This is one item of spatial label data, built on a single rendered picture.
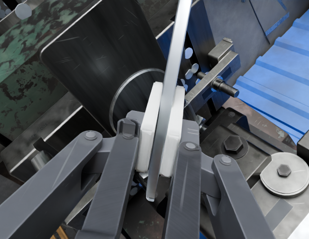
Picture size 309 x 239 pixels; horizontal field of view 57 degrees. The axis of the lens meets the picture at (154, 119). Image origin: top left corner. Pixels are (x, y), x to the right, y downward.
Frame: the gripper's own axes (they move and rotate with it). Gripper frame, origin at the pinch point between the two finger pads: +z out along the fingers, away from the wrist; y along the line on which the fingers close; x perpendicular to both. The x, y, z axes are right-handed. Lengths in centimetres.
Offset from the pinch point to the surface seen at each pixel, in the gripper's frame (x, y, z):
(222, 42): -4.5, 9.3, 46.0
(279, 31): -26, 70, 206
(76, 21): 1.8, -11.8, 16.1
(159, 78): -6.7, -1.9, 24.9
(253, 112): -24, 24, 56
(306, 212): -12.9, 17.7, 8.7
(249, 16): -16, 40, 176
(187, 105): -13.2, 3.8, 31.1
